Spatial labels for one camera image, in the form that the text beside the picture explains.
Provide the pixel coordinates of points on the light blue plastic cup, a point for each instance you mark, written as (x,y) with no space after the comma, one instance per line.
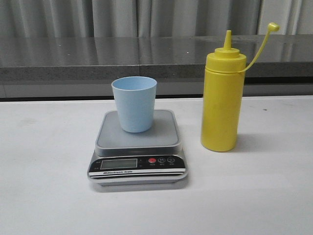
(135,102)

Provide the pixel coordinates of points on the yellow squeeze bottle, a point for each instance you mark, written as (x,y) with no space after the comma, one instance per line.
(224,77)

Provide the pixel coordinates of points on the silver electronic kitchen scale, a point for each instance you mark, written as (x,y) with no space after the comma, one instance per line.
(154,158)

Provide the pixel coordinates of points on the grey pleated curtain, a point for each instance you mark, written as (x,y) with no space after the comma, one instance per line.
(151,18)

